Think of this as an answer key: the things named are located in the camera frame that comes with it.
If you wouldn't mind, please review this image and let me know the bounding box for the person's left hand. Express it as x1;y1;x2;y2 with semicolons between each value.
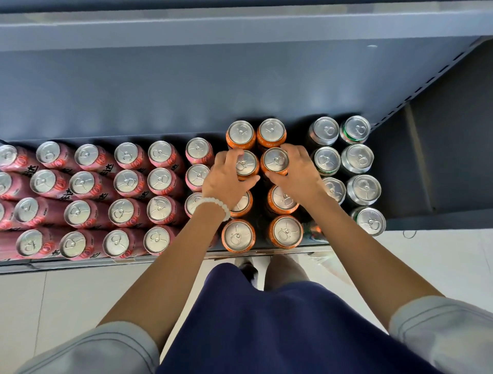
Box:
201;148;261;211

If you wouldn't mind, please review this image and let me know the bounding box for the person's right hand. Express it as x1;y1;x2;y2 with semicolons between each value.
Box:
264;143;328;207

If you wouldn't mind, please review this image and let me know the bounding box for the pink printed soda can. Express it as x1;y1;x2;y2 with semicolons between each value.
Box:
0;144;41;173
0;172;33;201
108;198;151;229
16;228;64;258
184;192;203;219
35;141;80;172
146;195;185;226
0;231;22;262
102;228;147;259
13;197;68;228
184;163;211;193
29;169;74;200
113;169;151;200
59;230;108;261
185;137;215;167
73;143;118;176
147;167;184;198
63;200;112;230
113;142;153;173
69;171;118;202
0;200;18;231
143;226;180;256
147;140;185;174

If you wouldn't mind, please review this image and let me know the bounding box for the orange striped soda can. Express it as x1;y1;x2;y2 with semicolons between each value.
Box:
225;120;257;151
235;149;261;181
230;191;254;218
256;118;288;149
260;146;290;176
266;184;300;216

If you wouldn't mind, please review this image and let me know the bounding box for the group of orange cans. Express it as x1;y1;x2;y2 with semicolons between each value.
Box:
221;215;304;254

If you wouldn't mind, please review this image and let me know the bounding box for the grey metal shelf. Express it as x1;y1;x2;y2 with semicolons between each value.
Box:
0;0;493;275

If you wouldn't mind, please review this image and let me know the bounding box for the person's right forearm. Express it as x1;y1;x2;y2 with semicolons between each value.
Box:
304;196;446;332

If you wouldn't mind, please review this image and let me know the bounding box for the person's left forearm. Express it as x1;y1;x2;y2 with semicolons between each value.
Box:
98;208;228;351

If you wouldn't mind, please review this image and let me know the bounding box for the dark grey shelf unit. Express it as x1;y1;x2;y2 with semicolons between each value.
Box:
364;36;493;232

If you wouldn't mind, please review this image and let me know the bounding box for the clear plastic bag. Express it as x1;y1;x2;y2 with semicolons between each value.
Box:
308;252;355;286

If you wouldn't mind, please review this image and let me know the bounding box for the navy blue shirt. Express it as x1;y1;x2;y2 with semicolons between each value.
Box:
156;263;442;374

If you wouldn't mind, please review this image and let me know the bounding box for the light grey shirt sleeve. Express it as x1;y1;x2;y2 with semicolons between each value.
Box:
389;295;493;374
15;321;161;374

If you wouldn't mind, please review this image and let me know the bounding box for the white bead bracelet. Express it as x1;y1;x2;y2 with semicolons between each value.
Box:
195;197;231;222

